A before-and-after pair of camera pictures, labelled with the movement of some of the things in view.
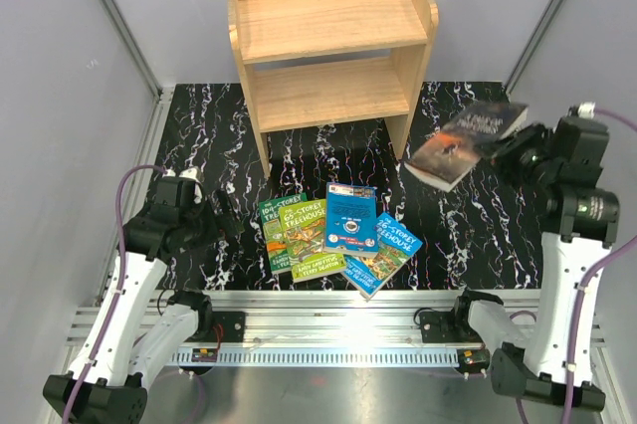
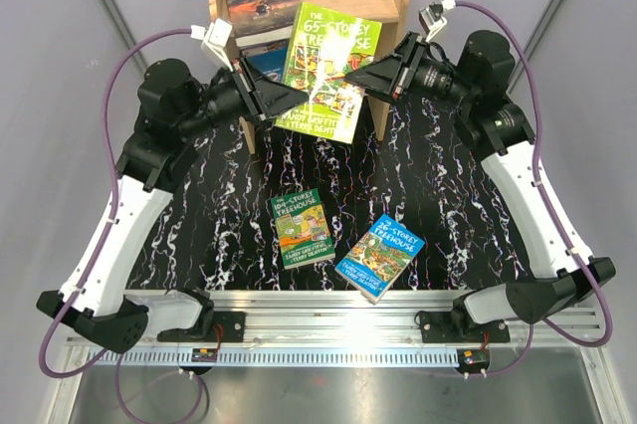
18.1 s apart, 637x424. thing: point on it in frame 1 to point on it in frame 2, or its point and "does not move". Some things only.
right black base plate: [449, 326] does not move
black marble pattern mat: [490, 232] does not move
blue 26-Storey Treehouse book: [371, 275] does not move
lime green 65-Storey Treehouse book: [304, 230] to [324, 47]
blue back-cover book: [351, 218] to [270, 59]
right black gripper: [505, 151] to [387, 79]
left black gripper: [229, 227] to [265, 97]
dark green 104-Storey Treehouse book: [276, 244] to [303, 228]
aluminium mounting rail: [331, 318] does not move
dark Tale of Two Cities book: [444, 158] to [262, 4]
